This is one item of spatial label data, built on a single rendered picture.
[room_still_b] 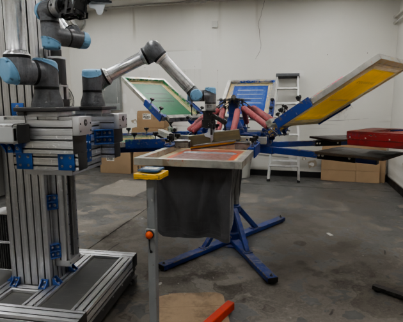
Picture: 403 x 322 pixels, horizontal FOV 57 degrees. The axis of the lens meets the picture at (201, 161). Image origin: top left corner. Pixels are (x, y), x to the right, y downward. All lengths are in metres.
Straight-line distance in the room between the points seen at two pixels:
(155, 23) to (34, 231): 5.39
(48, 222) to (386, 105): 5.54
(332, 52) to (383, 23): 0.83
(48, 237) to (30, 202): 0.22
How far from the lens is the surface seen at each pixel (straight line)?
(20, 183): 2.30
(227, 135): 2.47
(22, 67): 1.89
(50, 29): 1.70
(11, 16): 1.93
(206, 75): 6.73
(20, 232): 2.40
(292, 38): 6.61
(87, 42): 1.79
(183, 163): 1.91
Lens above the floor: 1.28
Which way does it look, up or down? 9 degrees down
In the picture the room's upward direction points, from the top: straight up
